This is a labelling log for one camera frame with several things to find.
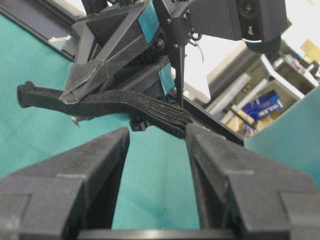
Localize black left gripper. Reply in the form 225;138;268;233
60;0;194;104

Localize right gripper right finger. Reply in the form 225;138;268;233
185;123;320;240

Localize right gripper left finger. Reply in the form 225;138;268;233
0;127;130;240

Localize black Velcro strap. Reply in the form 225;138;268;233
16;80;194;140

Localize blue cardboard box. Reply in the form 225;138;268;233
241;90;284;122

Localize white shelf unit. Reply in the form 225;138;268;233
204;45;320;138

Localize grey rolled tubes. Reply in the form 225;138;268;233
206;73;269;116

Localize black aluminium frame rail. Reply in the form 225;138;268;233
0;0;243;145

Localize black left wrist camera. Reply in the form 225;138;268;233
186;0;288;54

